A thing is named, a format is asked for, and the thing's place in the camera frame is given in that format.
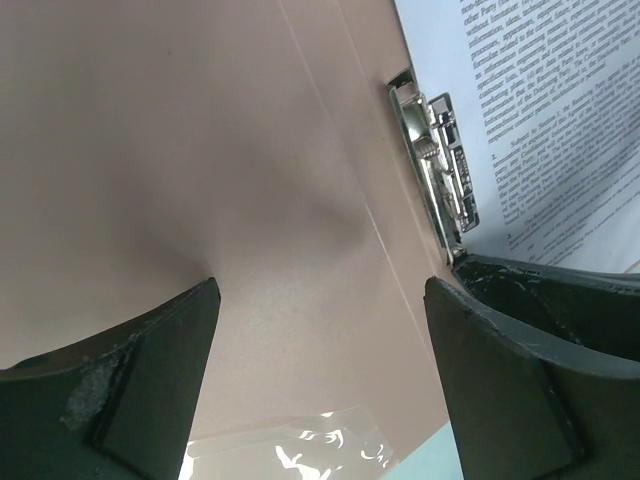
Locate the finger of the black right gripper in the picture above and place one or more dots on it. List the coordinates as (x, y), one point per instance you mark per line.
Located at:
(514, 317)

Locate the printed text paper sheet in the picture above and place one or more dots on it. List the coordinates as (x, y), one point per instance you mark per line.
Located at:
(545, 97)

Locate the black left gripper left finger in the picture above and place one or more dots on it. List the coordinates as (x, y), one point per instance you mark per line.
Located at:
(119, 404)

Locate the metal folder clip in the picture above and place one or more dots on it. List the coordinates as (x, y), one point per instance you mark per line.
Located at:
(430, 132)

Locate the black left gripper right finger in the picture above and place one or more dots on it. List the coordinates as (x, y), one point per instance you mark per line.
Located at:
(526, 404)

